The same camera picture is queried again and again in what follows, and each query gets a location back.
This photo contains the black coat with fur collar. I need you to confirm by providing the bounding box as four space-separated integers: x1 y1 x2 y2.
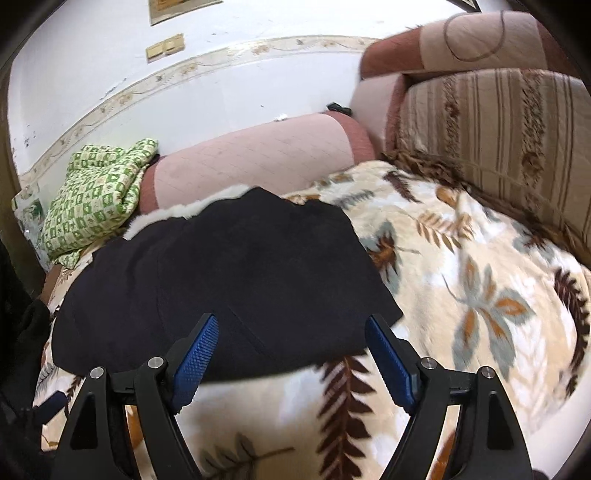
51 188 403 381

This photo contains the person in black jacket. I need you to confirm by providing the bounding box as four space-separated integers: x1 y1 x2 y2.
1 248 52 479

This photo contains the floral plush bed blanket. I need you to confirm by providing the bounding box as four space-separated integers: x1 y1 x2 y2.
32 159 591 480

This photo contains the green white checkered quilt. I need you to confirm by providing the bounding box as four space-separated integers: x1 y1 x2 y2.
42 138 158 269

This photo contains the striped beige sofa cushion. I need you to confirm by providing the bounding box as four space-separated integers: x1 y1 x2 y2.
385 68 590 265

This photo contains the pink bolster cushion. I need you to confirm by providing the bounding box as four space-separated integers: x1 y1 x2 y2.
138 112 376 214

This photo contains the pink corner cushion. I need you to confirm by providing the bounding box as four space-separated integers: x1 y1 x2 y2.
351 73 412 156

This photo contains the brown beige patchwork cushion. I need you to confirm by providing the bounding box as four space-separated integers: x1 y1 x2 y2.
360 11 580 79

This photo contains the beige wall switch plate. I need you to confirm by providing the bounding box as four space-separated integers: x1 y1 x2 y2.
145 34 185 63

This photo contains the framed wall picture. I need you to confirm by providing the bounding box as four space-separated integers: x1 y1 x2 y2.
148 0 221 26

